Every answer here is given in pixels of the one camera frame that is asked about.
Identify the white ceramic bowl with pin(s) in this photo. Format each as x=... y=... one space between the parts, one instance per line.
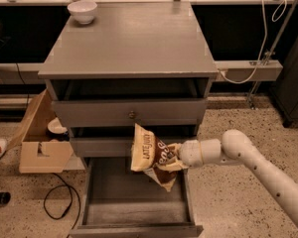
x=83 y=11

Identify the white plate in box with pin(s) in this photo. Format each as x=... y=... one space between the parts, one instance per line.
x=56 y=127

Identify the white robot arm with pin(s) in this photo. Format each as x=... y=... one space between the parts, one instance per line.
x=236 y=148

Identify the brown chip bag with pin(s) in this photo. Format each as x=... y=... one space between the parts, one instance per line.
x=150 y=155

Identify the dark grey cabinet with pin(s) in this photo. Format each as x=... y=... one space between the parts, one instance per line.
x=285 y=91

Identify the grey middle drawer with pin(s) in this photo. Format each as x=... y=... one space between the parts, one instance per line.
x=102 y=147

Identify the black caster wheel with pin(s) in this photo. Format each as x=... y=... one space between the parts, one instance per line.
x=4 y=198

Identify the grey top drawer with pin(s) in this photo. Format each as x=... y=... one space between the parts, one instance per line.
x=127 y=112

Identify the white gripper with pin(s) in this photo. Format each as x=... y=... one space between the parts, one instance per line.
x=191 y=154

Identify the grey open bottom drawer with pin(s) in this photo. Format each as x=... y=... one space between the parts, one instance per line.
x=119 y=203

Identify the grey wooden drawer cabinet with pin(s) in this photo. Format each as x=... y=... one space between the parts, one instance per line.
x=132 y=51

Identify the cardboard box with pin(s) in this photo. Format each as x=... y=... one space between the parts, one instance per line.
x=40 y=153

